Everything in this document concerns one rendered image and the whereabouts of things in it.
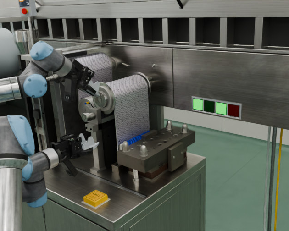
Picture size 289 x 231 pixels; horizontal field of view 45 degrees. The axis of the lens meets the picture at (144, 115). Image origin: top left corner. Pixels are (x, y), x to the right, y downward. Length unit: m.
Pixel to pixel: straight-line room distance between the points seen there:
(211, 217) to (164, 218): 1.34
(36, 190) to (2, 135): 0.41
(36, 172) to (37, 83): 0.33
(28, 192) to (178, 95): 0.82
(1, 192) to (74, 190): 0.63
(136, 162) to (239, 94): 0.53
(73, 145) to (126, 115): 0.34
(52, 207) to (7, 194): 0.74
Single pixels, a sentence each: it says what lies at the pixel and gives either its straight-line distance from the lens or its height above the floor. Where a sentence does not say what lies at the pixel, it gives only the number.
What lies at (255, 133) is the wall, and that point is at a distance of 4.25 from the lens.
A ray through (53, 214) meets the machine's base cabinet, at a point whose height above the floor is 0.74.
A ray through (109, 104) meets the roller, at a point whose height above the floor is 1.23.
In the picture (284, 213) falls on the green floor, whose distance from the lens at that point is 3.07.
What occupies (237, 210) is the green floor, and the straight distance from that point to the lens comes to 3.02.
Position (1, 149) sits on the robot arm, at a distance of 0.97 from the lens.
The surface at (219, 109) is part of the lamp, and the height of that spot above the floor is 1.18.
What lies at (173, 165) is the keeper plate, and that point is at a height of 0.94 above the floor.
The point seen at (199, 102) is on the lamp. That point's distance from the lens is 1.63.
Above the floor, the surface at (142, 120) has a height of 1.10.
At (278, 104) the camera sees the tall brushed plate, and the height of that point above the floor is 1.24.
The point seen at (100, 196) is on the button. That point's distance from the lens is 1.43.
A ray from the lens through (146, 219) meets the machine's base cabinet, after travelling 1.49.
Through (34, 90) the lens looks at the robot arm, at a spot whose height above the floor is 1.40.
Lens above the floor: 1.66
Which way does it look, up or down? 19 degrees down
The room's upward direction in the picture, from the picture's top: 3 degrees counter-clockwise
